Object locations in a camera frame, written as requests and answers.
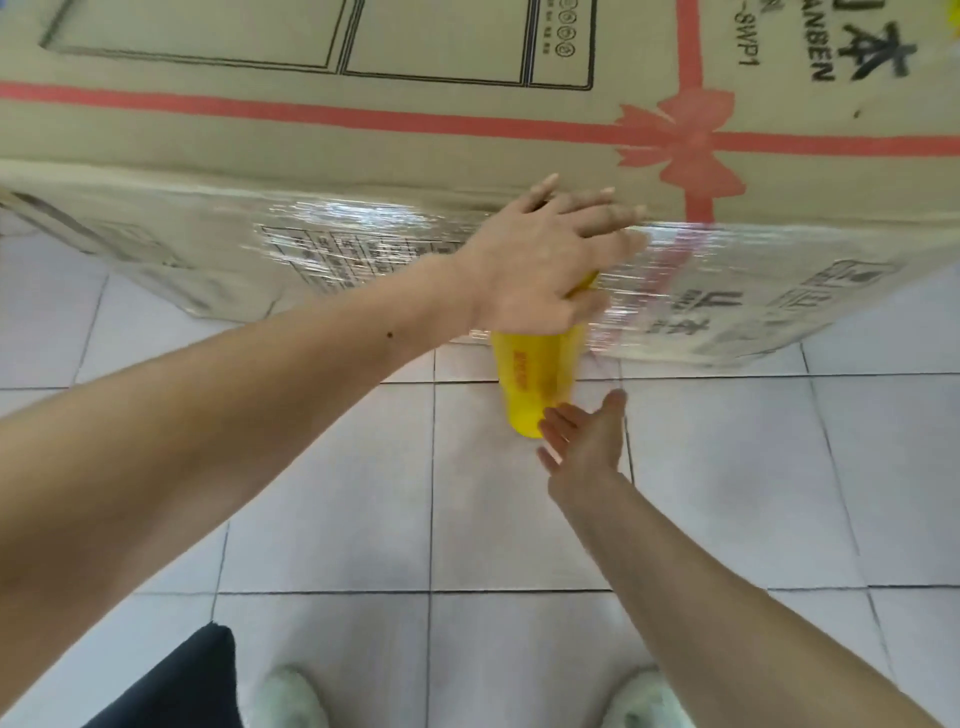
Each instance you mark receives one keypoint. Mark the person's right hand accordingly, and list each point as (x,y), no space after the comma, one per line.
(589,450)

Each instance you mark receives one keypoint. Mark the person's left hand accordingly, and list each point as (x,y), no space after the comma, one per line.
(532,262)

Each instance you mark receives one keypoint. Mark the yellow plastic wrap roll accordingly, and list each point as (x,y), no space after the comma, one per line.
(532,375)

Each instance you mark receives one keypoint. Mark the brown cardboard box red ribbon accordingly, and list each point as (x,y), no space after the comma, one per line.
(300,135)

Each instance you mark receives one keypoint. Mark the person's left forearm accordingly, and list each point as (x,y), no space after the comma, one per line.
(187,450)

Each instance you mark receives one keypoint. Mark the person's right forearm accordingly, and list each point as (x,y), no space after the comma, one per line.
(712,622)

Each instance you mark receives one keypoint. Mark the white right shoe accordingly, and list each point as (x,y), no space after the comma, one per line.
(637,701)

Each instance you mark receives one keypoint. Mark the white shoe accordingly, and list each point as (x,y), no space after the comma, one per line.
(289,697)
(637,701)

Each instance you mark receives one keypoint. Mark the white left shoe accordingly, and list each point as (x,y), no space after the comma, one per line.
(289,697)

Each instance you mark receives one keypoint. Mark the dark shorts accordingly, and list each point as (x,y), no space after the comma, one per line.
(172,690)

